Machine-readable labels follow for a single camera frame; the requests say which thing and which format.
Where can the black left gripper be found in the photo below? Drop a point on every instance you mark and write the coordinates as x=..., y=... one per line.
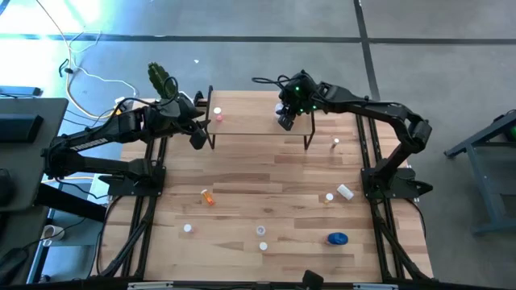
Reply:
x=177, y=114

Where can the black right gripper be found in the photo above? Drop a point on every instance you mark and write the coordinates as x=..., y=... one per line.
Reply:
x=300, y=96

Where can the white opaque pill bottle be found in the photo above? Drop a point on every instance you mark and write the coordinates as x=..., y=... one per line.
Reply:
x=278, y=107

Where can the pink pill bottle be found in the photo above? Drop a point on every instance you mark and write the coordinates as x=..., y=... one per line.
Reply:
x=218, y=114
x=188, y=229

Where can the small orange pill bottle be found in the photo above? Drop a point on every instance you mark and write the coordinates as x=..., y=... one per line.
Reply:
x=208, y=197

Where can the pale yellow clear bottle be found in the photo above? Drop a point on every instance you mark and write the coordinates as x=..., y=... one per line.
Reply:
x=329, y=197

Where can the white bottle ribbed cap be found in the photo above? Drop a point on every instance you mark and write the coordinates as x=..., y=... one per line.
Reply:
x=345, y=192

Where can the clear pill bottle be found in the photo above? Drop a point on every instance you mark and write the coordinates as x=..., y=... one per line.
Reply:
x=260, y=230

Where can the blue Tums bottle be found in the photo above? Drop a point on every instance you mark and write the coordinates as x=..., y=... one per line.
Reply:
x=337, y=239

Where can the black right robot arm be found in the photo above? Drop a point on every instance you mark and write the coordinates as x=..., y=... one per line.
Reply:
x=383, y=110

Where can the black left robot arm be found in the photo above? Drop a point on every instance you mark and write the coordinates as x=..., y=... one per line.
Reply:
x=92, y=141

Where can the wooden shelf black legs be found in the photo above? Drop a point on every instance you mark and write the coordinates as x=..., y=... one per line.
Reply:
x=250, y=117

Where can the green cactus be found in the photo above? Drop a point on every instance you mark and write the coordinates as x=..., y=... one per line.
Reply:
x=159, y=78

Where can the white yellow power plug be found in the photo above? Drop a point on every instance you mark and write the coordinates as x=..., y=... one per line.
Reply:
x=121, y=101

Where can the black desk beam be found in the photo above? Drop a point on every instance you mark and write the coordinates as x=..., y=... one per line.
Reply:
x=68, y=201

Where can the black desk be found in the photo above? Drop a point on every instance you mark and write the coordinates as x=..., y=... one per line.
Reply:
x=32, y=161

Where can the white mug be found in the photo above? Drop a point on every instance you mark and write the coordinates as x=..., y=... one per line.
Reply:
x=52, y=233

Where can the black rectangular box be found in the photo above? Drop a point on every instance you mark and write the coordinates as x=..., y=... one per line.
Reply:
x=20, y=128

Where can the dark flat device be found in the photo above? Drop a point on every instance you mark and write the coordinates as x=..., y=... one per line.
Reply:
x=20, y=91

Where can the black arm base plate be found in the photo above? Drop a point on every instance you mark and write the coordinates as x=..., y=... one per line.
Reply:
x=133, y=183
x=397, y=183

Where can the black aluminium table frame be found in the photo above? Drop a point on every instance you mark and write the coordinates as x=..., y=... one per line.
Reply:
x=225, y=287

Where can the black table-level camera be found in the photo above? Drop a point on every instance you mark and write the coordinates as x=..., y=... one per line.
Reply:
x=312, y=278

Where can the silver bracket plate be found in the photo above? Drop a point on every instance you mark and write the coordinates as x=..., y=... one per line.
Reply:
x=150, y=285
x=375, y=286

